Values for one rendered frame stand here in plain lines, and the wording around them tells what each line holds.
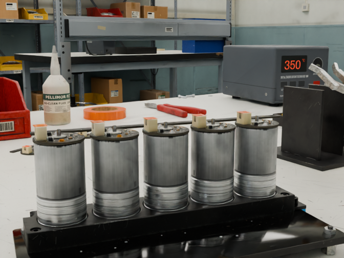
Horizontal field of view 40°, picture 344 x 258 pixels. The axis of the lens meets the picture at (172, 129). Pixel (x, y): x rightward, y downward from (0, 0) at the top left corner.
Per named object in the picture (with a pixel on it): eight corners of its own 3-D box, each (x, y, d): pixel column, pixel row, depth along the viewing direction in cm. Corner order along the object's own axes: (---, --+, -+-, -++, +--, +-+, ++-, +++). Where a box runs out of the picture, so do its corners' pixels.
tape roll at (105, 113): (133, 118, 65) (133, 109, 65) (93, 122, 62) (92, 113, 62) (115, 112, 70) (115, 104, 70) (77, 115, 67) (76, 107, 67)
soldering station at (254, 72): (327, 103, 80) (330, 46, 78) (273, 108, 75) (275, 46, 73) (271, 93, 93) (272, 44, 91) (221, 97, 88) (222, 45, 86)
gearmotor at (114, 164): (146, 231, 24) (145, 133, 23) (99, 238, 24) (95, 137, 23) (132, 214, 27) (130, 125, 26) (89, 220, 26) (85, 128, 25)
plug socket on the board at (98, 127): (110, 135, 24) (109, 122, 24) (92, 136, 23) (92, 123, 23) (106, 132, 24) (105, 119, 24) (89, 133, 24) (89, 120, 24)
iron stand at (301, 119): (297, 202, 42) (358, 124, 36) (246, 134, 47) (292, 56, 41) (341, 191, 45) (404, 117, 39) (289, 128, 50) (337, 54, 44)
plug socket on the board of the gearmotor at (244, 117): (255, 124, 27) (255, 112, 27) (241, 125, 26) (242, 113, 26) (248, 122, 27) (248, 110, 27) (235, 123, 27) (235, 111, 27)
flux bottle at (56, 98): (47, 126, 60) (43, 45, 58) (41, 122, 63) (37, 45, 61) (73, 124, 61) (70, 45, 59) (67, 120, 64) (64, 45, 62)
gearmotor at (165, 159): (195, 223, 25) (196, 129, 24) (152, 230, 25) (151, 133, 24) (177, 208, 28) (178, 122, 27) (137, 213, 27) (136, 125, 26)
